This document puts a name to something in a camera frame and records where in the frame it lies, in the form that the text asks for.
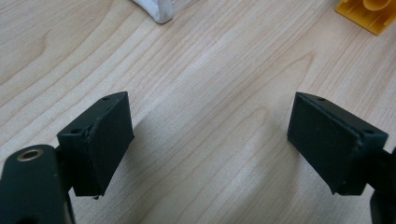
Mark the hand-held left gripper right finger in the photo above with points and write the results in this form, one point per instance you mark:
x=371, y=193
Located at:
x=334, y=146

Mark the yellow toy block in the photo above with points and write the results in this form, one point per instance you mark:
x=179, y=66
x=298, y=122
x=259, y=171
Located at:
x=358, y=15

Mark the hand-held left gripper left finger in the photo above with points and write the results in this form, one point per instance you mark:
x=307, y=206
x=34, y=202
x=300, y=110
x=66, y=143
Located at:
x=99, y=146

